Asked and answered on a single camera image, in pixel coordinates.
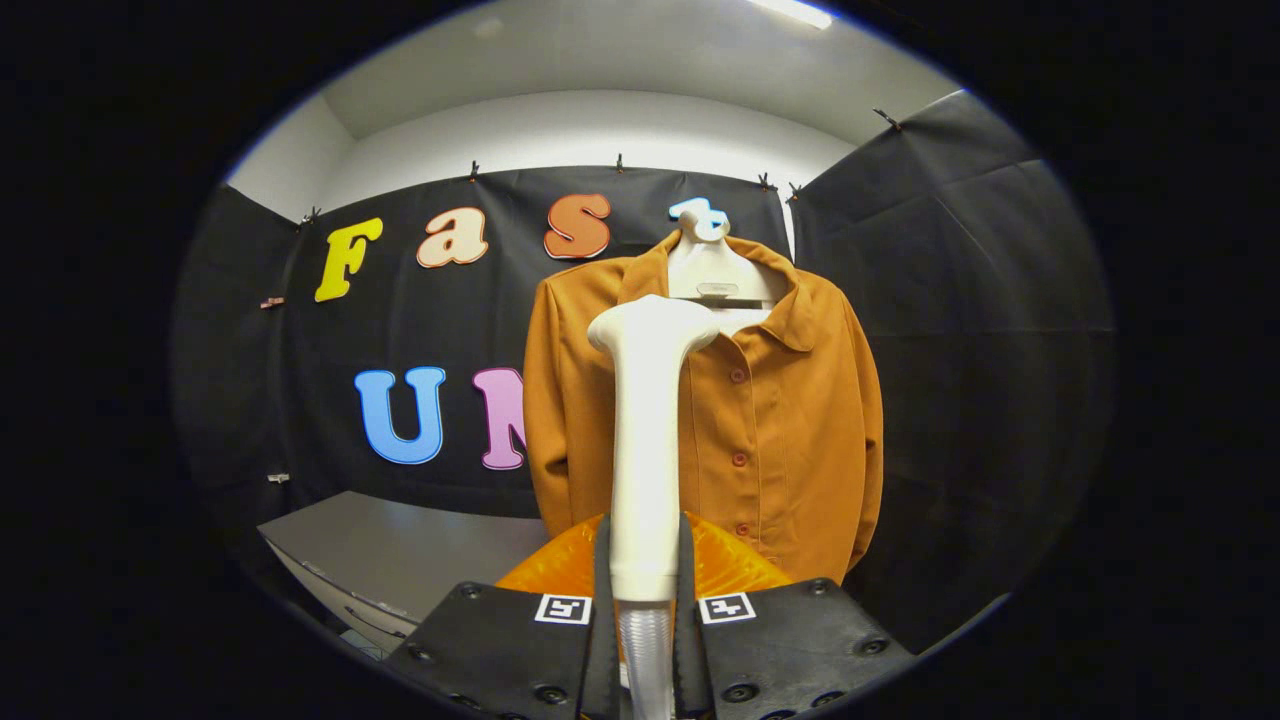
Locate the orange button shirt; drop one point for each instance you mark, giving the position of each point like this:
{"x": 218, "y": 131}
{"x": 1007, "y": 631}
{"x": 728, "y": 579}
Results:
{"x": 800, "y": 440}

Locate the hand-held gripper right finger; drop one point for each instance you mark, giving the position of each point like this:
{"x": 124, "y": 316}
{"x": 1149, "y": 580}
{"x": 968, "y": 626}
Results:
{"x": 688, "y": 660}

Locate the white mannequin torso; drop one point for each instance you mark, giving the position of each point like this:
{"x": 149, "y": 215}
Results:
{"x": 715, "y": 265}

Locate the white garment steamer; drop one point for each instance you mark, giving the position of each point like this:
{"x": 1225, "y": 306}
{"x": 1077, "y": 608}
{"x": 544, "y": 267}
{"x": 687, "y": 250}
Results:
{"x": 645, "y": 450}

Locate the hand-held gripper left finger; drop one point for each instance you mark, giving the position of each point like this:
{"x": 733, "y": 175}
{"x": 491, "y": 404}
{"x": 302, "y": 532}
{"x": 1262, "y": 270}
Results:
{"x": 600, "y": 660}

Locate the grey drawer cabinet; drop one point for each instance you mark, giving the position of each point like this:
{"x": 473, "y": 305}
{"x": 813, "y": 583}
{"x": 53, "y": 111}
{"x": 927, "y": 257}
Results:
{"x": 400, "y": 545}

